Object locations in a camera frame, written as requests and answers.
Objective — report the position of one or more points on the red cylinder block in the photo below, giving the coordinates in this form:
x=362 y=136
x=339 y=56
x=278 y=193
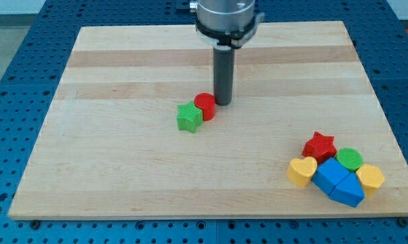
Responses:
x=207 y=103

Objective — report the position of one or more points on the green star block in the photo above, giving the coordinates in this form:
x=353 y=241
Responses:
x=189 y=117

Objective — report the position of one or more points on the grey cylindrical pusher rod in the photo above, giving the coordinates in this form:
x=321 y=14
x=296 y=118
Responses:
x=223 y=71

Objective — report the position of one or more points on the wooden board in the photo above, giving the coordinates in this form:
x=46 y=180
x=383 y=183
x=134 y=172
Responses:
x=110 y=149

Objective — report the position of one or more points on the yellow heart block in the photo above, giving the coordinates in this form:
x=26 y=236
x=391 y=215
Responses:
x=301 y=171

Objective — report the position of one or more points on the red star block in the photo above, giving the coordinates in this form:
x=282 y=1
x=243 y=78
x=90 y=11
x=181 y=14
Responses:
x=319 y=147

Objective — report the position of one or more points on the blue cube block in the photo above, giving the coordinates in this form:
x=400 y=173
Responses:
x=329 y=174

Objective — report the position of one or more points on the green cylinder block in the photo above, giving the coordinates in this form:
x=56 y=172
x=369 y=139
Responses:
x=350 y=158

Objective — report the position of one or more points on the yellow hexagon block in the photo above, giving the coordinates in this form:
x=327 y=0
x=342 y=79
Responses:
x=371 y=179

